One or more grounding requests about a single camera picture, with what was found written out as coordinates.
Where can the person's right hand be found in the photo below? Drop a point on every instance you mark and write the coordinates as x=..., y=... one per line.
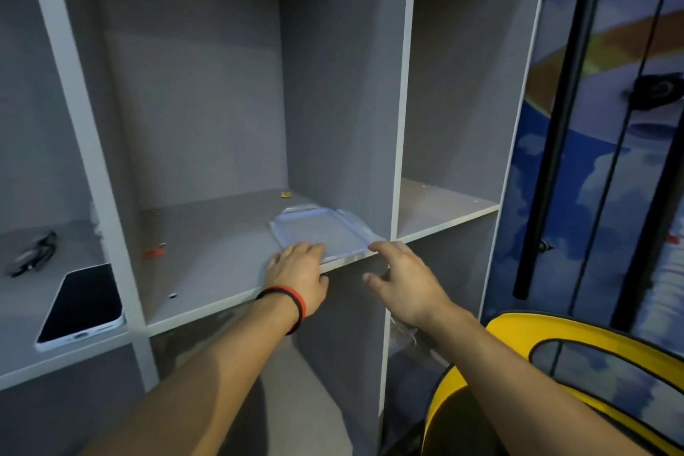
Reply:
x=414, y=292

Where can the person's left hand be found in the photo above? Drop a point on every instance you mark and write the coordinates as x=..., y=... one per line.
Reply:
x=296, y=276

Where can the person's right thumb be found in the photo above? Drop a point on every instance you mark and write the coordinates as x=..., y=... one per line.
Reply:
x=377, y=285

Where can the person's left fingers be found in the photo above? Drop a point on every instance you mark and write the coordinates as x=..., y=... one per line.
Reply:
x=304, y=251

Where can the person's right forearm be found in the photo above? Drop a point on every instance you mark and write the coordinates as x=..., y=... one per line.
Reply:
x=513, y=397

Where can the person's left forearm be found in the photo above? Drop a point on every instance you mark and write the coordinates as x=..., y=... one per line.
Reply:
x=213, y=391

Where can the clear phone case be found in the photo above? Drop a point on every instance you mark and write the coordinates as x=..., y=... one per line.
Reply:
x=320, y=231

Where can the red and black wristband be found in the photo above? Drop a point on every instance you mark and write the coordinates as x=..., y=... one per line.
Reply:
x=294, y=298

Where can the white plastic wrapper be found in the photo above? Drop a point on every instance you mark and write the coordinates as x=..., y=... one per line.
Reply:
x=403, y=330

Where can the small red object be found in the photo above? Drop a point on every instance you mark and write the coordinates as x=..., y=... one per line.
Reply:
x=154, y=251

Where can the grey shelf unit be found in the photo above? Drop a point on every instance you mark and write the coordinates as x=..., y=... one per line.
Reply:
x=342, y=97

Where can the white smartphone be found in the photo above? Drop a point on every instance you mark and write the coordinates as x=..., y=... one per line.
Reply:
x=80, y=306

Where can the thick black pole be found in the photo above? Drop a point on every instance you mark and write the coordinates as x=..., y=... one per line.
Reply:
x=561, y=113
x=649, y=236

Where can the black key bunch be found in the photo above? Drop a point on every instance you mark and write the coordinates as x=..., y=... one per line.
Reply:
x=33, y=255

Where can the black round clamp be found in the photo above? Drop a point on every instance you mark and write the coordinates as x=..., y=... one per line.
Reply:
x=654, y=92

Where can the blue cloud print backdrop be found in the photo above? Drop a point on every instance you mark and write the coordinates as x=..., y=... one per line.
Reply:
x=604, y=33

